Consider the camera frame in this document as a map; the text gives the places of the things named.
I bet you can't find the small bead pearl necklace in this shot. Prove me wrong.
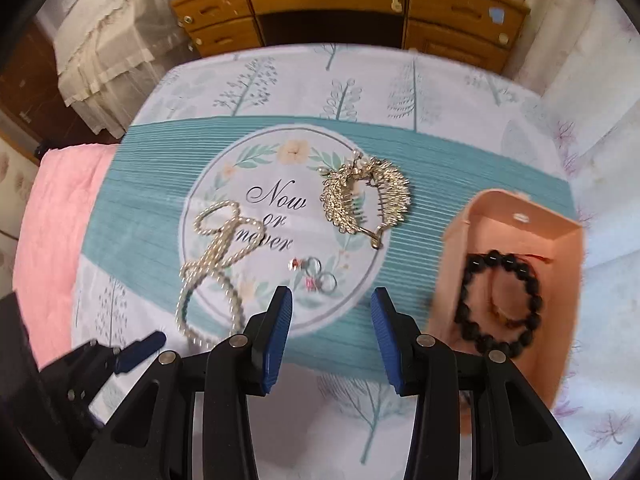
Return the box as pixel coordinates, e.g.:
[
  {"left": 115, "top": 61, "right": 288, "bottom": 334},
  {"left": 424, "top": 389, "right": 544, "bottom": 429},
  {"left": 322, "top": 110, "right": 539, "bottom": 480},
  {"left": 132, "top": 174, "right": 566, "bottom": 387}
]
[{"left": 192, "top": 201, "right": 264, "bottom": 283}]

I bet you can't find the pink blanket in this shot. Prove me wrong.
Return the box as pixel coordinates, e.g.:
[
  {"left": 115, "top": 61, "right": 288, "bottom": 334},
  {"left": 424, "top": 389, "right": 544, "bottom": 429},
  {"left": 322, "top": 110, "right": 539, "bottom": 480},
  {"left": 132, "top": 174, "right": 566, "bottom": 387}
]
[{"left": 12, "top": 145, "right": 121, "bottom": 366}]

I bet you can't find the silver gem ring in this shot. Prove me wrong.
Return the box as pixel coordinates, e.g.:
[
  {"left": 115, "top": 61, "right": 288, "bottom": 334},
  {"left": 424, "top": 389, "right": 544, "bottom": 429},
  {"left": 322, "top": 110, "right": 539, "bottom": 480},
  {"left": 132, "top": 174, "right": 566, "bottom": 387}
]
[
  {"left": 289, "top": 256, "right": 324, "bottom": 274},
  {"left": 304, "top": 273, "right": 339, "bottom": 294}
]

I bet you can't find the peach paper box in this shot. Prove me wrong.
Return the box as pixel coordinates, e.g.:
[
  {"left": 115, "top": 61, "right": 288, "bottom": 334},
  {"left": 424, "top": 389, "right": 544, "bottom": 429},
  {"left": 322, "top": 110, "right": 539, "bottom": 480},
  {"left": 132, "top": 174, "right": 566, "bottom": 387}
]
[{"left": 432, "top": 189, "right": 587, "bottom": 436}]

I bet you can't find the white lace covered furniture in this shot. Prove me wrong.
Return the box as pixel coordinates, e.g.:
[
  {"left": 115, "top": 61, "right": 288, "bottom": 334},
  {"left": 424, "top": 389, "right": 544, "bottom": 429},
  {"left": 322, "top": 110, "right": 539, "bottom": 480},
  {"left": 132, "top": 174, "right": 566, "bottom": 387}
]
[{"left": 52, "top": 0, "right": 201, "bottom": 133}]

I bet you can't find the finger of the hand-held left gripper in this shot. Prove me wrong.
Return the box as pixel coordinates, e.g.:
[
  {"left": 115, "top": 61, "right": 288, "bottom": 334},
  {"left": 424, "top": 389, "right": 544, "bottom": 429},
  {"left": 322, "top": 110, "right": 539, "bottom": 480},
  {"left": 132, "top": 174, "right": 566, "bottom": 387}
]
[{"left": 40, "top": 331, "right": 167, "bottom": 411}]

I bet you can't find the gold leaf hair clip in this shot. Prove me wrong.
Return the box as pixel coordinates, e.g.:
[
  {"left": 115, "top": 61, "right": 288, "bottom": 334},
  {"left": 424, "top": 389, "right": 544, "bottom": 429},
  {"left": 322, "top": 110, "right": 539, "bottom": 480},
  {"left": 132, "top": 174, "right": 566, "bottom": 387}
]
[{"left": 318, "top": 150, "right": 413, "bottom": 251}]

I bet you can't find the large white pearl bracelet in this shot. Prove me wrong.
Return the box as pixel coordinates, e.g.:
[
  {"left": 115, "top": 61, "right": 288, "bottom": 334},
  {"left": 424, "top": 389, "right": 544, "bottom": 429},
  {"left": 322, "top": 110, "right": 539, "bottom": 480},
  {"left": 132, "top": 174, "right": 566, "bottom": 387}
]
[{"left": 175, "top": 260, "right": 246, "bottom": 348}]

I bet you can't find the black bead bracelet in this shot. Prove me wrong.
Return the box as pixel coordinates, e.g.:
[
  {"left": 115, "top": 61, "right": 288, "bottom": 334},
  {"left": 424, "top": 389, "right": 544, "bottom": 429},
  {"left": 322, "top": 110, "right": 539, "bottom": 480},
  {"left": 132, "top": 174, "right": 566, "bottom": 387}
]
[{"left": 454, "top": 249, "right": 544, "bottom": 359}]

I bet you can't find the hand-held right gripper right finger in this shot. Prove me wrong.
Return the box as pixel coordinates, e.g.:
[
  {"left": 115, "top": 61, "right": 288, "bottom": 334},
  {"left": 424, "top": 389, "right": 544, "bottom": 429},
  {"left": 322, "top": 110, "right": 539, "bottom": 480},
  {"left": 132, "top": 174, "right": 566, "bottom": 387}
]
[{"left": 371, "top": 287, "right": 593, "bottom": 480}]

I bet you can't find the small wooden desk drawer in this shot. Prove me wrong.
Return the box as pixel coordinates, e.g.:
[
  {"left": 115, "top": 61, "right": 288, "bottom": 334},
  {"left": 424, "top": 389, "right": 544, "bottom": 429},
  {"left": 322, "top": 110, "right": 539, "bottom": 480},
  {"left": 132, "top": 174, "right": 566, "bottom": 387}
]
[
  {"left": 189, "top": 17, "right": 261, "bottom": 57},
  {"left": 404, "top": 20, "right": 511, "bottom": 73},
  {"left": 175, "top": 0, "right": 253, "bottom": 31},
  {"left": 407, "top": 0, "right": 530, "bottom": 43}
]

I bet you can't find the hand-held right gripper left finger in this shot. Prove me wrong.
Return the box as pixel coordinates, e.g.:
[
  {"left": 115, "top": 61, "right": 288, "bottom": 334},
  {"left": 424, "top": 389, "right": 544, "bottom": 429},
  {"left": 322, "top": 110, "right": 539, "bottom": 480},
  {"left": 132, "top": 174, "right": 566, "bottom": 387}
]
[{"left": 75, "top": 286, "right": 294, "bottom": 480}]

